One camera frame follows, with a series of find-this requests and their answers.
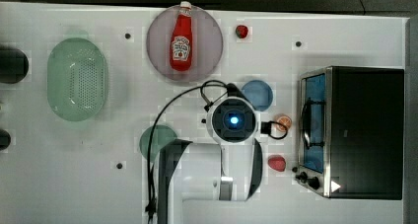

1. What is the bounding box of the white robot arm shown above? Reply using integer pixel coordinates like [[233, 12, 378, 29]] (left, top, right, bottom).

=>
[[156, 84, 263, 224]]

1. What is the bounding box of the black steel toaster oven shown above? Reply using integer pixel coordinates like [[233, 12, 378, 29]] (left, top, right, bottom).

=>
[[294, 66, 405, 200]]

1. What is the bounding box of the blue bowl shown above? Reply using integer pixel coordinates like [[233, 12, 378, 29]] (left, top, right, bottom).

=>
[[242, 80, 273, 112]]

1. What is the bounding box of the dark green round cup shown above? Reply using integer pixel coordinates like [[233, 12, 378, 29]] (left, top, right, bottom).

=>
[[139, 124, 177, 162]]

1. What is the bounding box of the grey round plate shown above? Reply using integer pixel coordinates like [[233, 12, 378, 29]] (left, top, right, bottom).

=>
[[146, 5, 223, 83]]

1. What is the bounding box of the red plush ketchup bottle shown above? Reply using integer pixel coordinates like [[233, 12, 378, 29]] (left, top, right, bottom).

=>
[[170, 1, 193, 71]]

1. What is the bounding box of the orange half toy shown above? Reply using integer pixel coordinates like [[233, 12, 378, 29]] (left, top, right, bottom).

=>
[[274, 114, 292, 132]]

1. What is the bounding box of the dark red strawberry toy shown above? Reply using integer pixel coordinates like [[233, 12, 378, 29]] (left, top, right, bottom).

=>
[[236, 25, 248, 38]]

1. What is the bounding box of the green perforated colander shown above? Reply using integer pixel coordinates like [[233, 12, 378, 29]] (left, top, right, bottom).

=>
[[47, 37, 108, 121]]

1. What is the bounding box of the black cylinder upper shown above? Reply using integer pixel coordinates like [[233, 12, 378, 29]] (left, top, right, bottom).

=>
[[0, 46, 29, 84]]

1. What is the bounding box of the black cylinder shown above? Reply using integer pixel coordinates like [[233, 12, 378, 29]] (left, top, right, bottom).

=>
[[0, 129, 11, 150], [0, 46, 29, 84]]

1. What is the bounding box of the black cylinder lower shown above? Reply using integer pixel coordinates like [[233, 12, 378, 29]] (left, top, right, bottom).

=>
[[0, 129, 11, 150]]

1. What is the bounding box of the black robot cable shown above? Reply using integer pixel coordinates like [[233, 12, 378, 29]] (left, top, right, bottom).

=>
[[144, 79, 290, 222]]

